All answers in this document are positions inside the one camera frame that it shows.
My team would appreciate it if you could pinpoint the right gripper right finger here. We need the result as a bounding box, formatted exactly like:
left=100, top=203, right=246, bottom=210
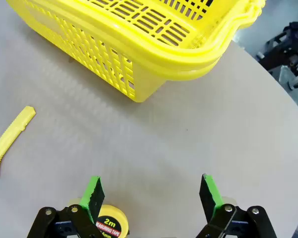
left=195, top=173, right=278, bottom=238

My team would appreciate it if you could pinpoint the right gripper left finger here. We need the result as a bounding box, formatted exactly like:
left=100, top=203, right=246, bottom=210
left=27, top=176, right=107, bottom=238

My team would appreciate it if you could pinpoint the yellow tape measure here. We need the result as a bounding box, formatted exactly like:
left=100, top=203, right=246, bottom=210
left=96, top=204, right=129, bottom=238

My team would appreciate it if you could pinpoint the yellow utility knife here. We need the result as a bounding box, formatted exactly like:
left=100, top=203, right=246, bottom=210
left=0, top=106, right=37, bottom=180

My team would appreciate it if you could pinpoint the yellow plastic shopping basket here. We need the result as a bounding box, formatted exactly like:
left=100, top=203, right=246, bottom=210
left=6, top=0, right=268, bottom=104

